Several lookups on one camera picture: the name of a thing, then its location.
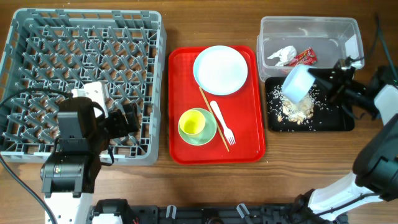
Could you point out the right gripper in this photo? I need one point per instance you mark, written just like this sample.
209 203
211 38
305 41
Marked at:
333 79

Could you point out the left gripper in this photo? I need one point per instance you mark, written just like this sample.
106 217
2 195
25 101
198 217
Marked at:
117 117

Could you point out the red snack wrapper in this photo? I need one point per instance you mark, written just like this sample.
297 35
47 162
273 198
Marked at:
307 57

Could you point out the small light blue bowl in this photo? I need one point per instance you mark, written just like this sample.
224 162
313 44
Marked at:
298 83

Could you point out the food scraps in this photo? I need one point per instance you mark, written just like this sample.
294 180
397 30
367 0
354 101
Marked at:
294 116

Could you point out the white napkin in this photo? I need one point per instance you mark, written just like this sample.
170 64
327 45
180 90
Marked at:
285 55

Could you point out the yellow plastic cup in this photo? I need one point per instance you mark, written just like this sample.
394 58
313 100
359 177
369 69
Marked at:
192 122

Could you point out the green bowl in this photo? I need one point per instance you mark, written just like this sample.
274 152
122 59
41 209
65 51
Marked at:
206 135

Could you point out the large light blue plate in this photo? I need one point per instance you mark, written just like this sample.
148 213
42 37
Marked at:
220 70

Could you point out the white plastic fork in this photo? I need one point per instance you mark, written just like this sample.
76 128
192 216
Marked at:
227 132

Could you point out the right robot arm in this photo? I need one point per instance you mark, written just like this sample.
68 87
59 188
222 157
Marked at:
374 174

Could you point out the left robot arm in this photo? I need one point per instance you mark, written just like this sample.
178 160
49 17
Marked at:
69 174

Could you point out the grey plastic dishwasher rack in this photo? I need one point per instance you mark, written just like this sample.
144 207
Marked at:
52 51

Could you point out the black rectangular tray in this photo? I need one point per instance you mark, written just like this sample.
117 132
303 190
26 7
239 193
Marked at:
325 117

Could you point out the clear plastic bin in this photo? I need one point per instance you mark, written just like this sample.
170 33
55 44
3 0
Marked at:
331 38

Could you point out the red plastic tray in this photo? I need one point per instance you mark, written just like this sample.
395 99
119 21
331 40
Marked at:
241 110

